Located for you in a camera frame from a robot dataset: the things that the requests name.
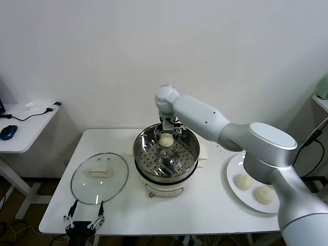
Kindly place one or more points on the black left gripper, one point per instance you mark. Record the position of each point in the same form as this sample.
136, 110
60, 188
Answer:
79, 228

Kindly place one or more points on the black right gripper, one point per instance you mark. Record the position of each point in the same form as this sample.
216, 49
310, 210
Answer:
177, 126

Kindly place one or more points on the white steamed baozi bun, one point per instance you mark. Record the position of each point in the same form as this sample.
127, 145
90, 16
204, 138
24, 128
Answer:
243, 182
264, 194
166, 140

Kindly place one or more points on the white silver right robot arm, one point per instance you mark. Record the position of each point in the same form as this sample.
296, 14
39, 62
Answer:
194, 112

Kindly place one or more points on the stainless steel steamer basket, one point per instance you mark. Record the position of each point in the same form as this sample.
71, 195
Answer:
153, 164

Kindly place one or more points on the scattered dark crumbs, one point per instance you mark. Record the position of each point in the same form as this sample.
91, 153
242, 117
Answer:
217, 146

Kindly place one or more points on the cream electric cooker base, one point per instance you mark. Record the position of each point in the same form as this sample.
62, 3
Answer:
164, 189

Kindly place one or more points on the white round plate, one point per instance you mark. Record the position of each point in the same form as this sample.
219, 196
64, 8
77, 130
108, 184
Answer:
235, 194

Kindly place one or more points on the white side table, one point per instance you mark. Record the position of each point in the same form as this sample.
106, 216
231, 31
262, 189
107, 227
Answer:
25, 133

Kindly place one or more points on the white black usb dongle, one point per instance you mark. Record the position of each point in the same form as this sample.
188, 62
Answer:
54, 105

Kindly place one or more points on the blue computer mouse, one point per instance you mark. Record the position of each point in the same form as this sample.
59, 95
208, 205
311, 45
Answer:
9, 132

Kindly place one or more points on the crumpled white tissue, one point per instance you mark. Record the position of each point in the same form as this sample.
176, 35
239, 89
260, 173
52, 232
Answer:
30, 105

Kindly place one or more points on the dark laptop screen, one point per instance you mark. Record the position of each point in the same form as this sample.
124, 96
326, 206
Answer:
2, 102

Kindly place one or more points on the white shelf board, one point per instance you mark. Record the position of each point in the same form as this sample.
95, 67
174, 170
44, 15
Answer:
321, 102

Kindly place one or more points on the mint green appliance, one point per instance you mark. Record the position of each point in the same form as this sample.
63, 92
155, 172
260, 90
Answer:
323, 88

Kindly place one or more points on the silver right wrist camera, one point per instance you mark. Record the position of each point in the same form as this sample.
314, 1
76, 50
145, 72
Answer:
167, 124

